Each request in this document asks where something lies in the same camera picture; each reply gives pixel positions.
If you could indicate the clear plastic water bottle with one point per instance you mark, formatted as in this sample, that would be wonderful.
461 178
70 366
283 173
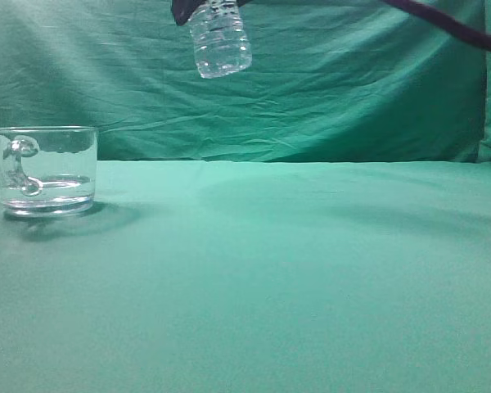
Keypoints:
221 45

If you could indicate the green cloth backdrop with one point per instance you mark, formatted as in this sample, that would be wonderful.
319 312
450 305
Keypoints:
330 81

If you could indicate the clear glass mug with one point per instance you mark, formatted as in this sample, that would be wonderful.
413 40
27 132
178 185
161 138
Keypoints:
47 171

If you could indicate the green cloth table cover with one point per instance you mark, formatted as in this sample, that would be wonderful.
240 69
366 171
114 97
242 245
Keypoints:
189 276

